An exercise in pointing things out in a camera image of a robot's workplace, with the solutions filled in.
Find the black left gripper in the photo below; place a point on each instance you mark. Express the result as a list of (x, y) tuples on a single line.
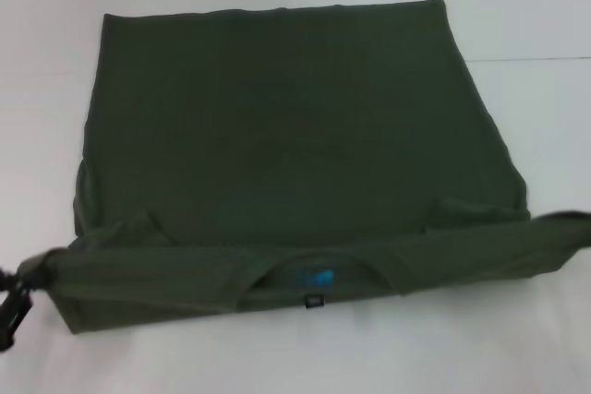
[(16, 306)]

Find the dark green t-shirt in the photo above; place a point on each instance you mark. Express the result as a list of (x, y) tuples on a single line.
[(286, 135)]

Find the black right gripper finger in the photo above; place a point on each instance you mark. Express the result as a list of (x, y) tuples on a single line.
[(570, 216)]

